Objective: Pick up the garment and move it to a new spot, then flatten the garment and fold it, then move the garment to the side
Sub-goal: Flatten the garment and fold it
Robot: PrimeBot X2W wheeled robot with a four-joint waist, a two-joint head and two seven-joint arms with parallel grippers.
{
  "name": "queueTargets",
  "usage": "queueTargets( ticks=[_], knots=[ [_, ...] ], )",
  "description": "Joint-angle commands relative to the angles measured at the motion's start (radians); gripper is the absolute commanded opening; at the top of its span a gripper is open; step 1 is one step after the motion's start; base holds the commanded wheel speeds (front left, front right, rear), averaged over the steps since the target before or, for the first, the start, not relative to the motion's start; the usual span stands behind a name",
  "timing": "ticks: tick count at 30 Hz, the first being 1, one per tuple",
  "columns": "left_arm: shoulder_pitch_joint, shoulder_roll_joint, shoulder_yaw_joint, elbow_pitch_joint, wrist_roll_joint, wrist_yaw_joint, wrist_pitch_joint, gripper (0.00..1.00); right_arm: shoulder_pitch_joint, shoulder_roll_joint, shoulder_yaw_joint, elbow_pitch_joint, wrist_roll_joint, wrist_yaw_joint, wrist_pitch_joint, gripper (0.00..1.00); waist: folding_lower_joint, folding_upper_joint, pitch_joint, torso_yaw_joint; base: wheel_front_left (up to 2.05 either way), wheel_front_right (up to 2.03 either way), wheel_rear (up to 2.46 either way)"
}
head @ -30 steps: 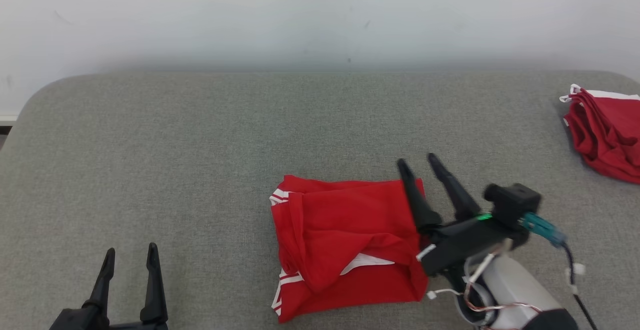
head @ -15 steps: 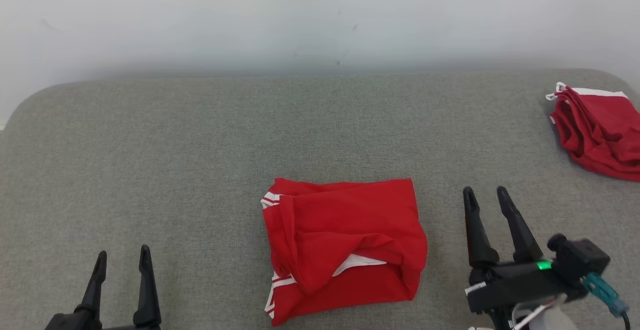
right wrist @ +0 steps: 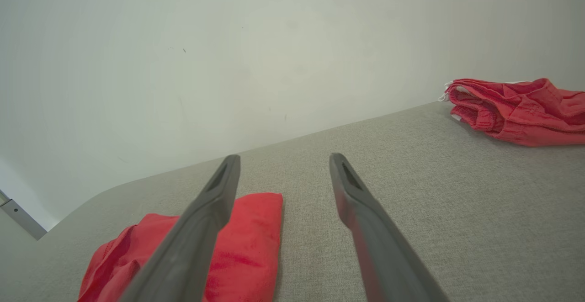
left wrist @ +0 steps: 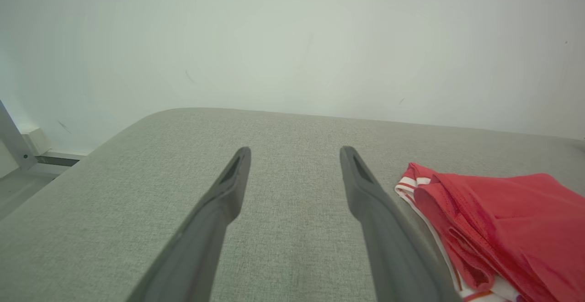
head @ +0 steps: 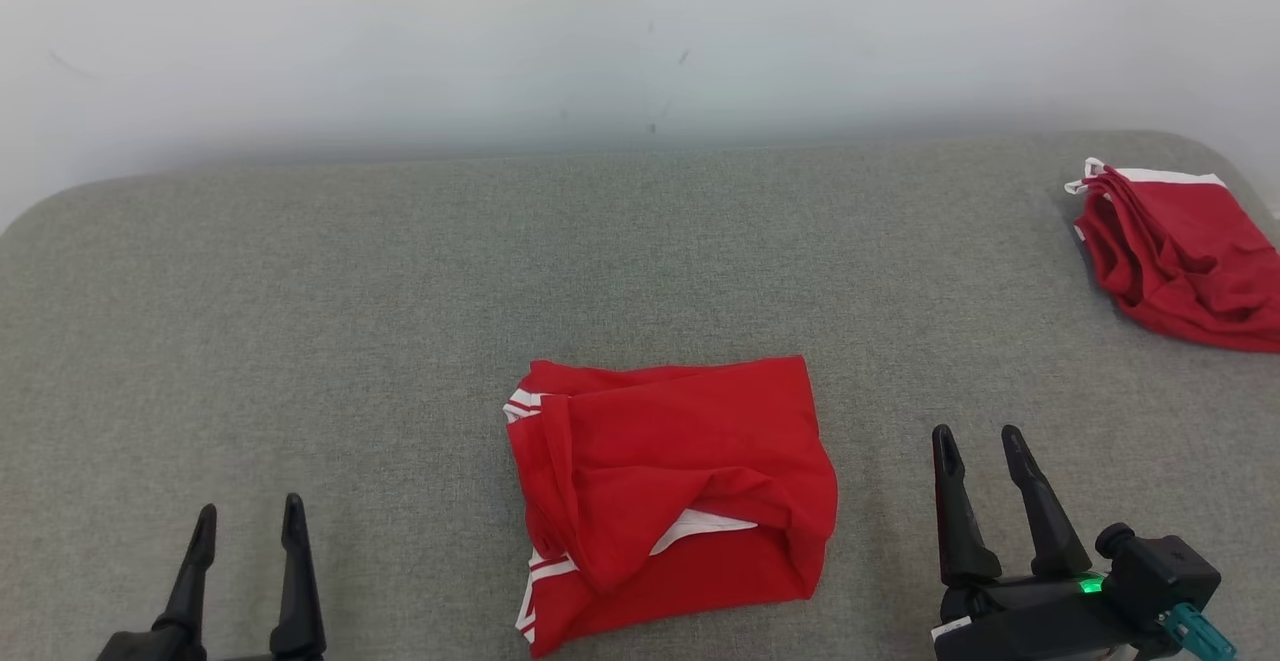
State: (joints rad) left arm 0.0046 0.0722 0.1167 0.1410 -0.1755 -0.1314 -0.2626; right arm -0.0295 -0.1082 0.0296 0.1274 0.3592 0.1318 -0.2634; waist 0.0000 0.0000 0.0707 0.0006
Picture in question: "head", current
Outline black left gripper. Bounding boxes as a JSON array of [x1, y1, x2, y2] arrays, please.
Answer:
[[95, 493, 328, 661]]

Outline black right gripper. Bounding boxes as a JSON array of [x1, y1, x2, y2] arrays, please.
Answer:
[[929, 424, 1141, 661]]

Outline red shorts white trim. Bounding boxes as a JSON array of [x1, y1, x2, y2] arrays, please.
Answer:
[[1064, 157, 1280, 355]]

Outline red basketball jersey white sleeves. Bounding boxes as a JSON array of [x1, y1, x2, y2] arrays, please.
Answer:
[[502, 355, 840, 660]]

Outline teal right cable connector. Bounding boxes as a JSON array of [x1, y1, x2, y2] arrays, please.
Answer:
[[1161, 601, 1240, 661]]

